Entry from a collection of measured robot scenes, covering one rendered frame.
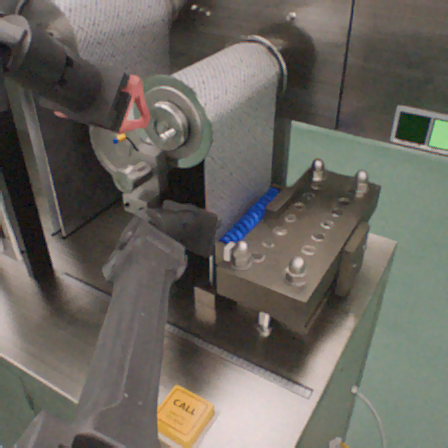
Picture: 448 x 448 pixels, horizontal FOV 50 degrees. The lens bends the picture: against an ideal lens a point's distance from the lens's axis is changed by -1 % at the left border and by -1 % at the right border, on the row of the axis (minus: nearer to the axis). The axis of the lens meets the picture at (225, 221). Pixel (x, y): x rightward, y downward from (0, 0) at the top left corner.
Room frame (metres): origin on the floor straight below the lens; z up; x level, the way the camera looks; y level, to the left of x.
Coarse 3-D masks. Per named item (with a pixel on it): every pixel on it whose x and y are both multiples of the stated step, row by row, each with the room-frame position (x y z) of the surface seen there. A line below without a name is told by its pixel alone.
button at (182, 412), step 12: (168, 396) 0.44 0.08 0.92; (180, 396) 0.44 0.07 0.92; (192, 396) 0.44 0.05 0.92; (168, 408) 0.42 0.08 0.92; (180, 408) 0.42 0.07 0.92; (192, 408) 0.42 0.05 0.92; (204, 408) 0.42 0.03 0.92; (168, 420) 0.40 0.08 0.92; (180, 420) 0.40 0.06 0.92; (192, 420) 0.40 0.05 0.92; (204, 420) 0.40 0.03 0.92; (168, 432) 0.38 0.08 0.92; (180, 432) 0.38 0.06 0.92; (192, 432) 0.38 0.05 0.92; (180, 444) 0.37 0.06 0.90; (192, 444) 0.37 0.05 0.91
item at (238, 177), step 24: (264, 120) 0.83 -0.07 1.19; (240, 144) 0.76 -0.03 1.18; (264, 144) 0.84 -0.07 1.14; (216, 168) 0.69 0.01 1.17; (240, 168) 0.76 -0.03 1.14; (264, 168) 0.84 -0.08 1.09; (216, 192) 0.69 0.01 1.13; (240, 192) 0.76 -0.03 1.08; (264, 192) 0.84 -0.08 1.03; (240, 216) 0.76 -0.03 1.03; (216, 240) 0.68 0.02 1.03
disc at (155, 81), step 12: (144, 84) 0.72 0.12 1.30; (156, 84) 0.70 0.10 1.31; (168, 84) 0.69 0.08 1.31; (180, 84) 0.68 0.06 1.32; (192, 96) 0.67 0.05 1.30; (204, 108) 0.66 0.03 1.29; (204, 120) 0.66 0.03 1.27; (144, 132) 0.72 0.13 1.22; (204, 132) 0.66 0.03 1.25; (204, 144) 0.66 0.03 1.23; (168, 156) 0.70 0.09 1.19; (192, 156) 0.67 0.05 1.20; (204, 156) 0.66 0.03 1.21
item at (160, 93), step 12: (276, 72) 0.88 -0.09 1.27; (144, 96) 0.71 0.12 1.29; (156, 96) 0.70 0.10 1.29; (168, 96) 0.69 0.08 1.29; (180, 96) 0.68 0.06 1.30; (192, 108) 0.67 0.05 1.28; (192, 120) 0.67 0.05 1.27; (192, 132) 0.67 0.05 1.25; (192, 144) 0.67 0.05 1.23; (180, 156) 0.68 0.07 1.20
